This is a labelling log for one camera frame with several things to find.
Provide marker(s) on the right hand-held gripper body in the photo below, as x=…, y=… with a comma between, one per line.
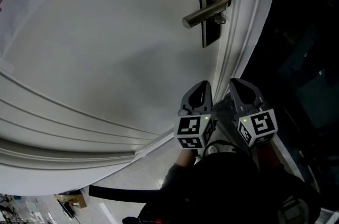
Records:
x=260, y=123

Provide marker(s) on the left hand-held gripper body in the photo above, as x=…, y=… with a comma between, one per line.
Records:
x=188, y=126

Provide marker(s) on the person's left forearm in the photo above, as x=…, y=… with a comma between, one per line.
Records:
x=184, y=158

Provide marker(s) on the person's right forearm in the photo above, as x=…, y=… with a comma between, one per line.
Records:
x=267, y=156

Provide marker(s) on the white door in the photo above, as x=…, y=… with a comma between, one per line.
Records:
x=111, y=45

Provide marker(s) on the person's white shoe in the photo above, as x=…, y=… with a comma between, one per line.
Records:
x=212, y=149

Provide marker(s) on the person's black clothing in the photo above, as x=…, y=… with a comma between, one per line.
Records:
x=225, y=191

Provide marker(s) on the brown cardboard box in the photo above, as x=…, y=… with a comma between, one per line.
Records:
x=76, y=199

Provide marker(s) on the white door frame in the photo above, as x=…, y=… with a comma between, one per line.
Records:
x=247, y=19

